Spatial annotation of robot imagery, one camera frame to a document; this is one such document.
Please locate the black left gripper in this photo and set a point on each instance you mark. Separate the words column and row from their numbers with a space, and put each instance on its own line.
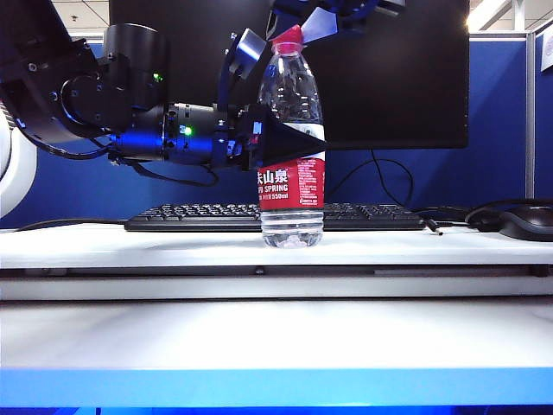
column 237, row 147

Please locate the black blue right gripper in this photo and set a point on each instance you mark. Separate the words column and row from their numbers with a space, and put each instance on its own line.
column 354, row 15

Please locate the red plastic bottle cap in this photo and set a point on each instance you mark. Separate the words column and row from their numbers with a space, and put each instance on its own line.
column 287, row 40

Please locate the clear plastic water bottle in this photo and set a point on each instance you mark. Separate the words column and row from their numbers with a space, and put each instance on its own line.
column 289, row 190

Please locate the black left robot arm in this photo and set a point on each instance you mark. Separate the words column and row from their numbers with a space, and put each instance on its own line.
column 129, row 60

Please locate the black computer keyboard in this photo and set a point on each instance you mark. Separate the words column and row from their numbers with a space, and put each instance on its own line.
column 367, row 216

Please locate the black computer monitor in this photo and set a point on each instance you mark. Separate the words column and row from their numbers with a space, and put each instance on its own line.
column 410, row 95

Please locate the ceiling light panel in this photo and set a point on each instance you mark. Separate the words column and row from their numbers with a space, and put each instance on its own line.
column 486, row 15

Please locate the white paper sheet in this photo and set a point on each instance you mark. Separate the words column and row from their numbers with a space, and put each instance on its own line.
column 548, row 54

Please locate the black computer mouse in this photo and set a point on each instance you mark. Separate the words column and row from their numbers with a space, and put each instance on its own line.
column 531, row 222

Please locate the blue cubicle side partition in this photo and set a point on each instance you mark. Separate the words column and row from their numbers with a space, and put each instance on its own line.
column 545, row 129

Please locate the white desk fan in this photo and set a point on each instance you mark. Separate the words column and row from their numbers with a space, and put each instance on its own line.
column 19, row 181

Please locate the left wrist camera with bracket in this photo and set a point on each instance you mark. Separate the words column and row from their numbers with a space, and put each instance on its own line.
column 250, row 43

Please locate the blue cubicle partition, grey frame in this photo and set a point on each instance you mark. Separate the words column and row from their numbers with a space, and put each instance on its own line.
column 497, row 108

